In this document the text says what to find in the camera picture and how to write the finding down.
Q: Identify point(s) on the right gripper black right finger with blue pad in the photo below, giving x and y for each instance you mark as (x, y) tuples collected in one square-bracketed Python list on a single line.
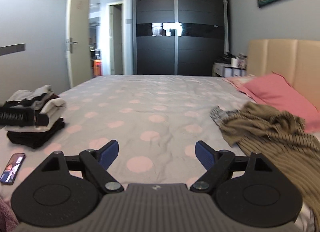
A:
[(220, 166)]

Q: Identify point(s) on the purple fuzzy sleeve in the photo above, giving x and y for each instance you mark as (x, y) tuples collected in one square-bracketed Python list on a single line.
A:
[(8, 220)]

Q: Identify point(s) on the pink pillow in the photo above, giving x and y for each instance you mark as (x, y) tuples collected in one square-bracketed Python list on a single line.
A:
[(275, 91)]

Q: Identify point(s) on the white bedside table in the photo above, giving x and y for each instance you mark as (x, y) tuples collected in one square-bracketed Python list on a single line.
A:
[(230, 66)]

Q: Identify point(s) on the dark sliding wardrobe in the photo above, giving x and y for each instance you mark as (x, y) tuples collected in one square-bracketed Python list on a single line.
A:
[(179, 37)]

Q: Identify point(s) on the cream room door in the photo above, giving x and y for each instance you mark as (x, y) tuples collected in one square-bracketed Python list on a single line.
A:
[(77, 42)]

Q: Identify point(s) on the grey striped garment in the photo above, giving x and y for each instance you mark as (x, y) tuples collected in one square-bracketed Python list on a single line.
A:
[(218, 115)]

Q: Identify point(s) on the grey wall plate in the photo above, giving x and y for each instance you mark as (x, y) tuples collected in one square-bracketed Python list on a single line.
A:
[(10, 49)]

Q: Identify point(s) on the beige padded headboard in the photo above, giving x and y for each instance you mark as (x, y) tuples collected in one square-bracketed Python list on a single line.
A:
[(296, 60)]

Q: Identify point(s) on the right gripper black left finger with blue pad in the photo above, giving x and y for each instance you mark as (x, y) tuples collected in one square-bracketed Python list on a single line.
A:
[(82, 173)]

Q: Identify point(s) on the white folded garment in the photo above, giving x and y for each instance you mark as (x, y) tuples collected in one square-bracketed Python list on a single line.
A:
[(53, 109)]

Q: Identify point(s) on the beige striped garment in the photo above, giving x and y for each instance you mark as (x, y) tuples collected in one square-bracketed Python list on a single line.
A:
[(280, 136)]

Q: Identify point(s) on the grey polka dot bedsheet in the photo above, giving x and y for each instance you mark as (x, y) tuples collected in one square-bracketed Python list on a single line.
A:
[(156, 120)]

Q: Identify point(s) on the smartphone with lit screen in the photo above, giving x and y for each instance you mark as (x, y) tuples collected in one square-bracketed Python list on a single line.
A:
[(10, 172)]

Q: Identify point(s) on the black garment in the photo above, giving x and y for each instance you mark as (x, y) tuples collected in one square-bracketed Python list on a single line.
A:
[(35, 140)]

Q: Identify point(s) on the grey folded garment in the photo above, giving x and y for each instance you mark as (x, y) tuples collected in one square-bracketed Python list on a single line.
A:
[(34, 100)]

